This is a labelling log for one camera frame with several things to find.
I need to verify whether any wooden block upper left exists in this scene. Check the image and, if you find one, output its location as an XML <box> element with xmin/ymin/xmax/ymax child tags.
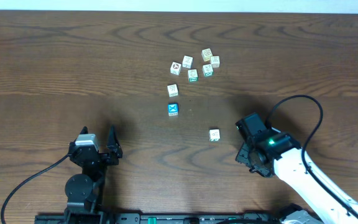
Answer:
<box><xmin>182</xmin><ymin>55</ymin><xmax>193</xmax><ymax>69</ymax></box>

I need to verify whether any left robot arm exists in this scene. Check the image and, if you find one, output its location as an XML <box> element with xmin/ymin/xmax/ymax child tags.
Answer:
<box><xmin>65</xmin><ymin>126</ymin><xmax>123</xmax><ymax>213</ymax></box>

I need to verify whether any blue letter block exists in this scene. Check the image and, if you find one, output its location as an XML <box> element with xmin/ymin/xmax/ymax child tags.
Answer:
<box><xmin>168</xmin><ymin>103</ymin><xmax>178</xmax><ymax>116</ymax></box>

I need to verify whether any right black cable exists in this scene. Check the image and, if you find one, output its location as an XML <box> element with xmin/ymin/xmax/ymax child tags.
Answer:
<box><xmin>264</xmin><ymin>94</ymin><xmax>358</xmax><ymax>224</ymax></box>

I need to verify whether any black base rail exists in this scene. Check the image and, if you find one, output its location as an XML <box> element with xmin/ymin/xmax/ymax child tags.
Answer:
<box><xmin>34</xmin><ymin>212</ymin><xmax>323</xmax><ymax>224</ymax></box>

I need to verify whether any wooden block teal side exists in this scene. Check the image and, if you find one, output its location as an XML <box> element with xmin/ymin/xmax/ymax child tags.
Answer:
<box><xmin>209</xmin><ymin>129</ymin><xmax>221</xmax><ymax>141</ymax></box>

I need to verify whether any wooden block upper right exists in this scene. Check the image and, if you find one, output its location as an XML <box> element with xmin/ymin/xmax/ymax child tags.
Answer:
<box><xmin>210</xmin><ymin>56</ymin><xmax>220</xmax><ymax>68</ymax></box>

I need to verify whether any wooden block red picture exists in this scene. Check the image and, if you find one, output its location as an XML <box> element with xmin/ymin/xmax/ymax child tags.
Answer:
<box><xmin>170</xmin><ymin>62</ymin><xmax>181</xmax><ymax>75</ymax></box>

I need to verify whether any black cable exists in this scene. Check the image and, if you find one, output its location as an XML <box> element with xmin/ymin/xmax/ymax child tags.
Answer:
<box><xmin>1</xmin><ymin>154</ymin><xmax>71</xmax><ymax>224</ymax></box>
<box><xmin>264</xmin><ymin>94</ymin><xmax>358</xmax><ymax>224</ymax></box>

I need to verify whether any wooden block yellow edge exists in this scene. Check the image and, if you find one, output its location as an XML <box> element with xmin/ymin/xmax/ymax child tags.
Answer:
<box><xmin>201</xmin><ymin>49</ymin><xmax>213</xmax><ymax>62</ymax></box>

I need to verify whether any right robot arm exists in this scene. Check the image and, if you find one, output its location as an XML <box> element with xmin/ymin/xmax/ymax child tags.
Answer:
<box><xmin>236</xmin><ymin>113</ymin><xmax>358</xmax><ymax>223</ymax></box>

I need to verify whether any wooden block green letter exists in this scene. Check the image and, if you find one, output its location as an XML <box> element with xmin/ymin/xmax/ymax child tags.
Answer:
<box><xmin>188</xmin><ymin>69</ymin><xmax>198</xmax><ymax>82</ymax></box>

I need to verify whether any wooden block near blue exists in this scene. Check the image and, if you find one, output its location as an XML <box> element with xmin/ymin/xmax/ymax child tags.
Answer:
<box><xmin>167</xmin><ymin>84</ymin><xmax>178</xmax><ymax>97</ymax></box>

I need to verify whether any left black cable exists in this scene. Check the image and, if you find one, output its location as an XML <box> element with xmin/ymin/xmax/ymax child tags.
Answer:
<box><xmin>1</xmin><ymin>154</ymin><xmax>71</xmax><ymax>224</ymax></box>

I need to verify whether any wooden block teal letter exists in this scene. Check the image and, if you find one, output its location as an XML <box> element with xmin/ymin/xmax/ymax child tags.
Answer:
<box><xmin>202</xmin><ymin>64</ymin><xmax>214</xmax><ymax>77</ymax></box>

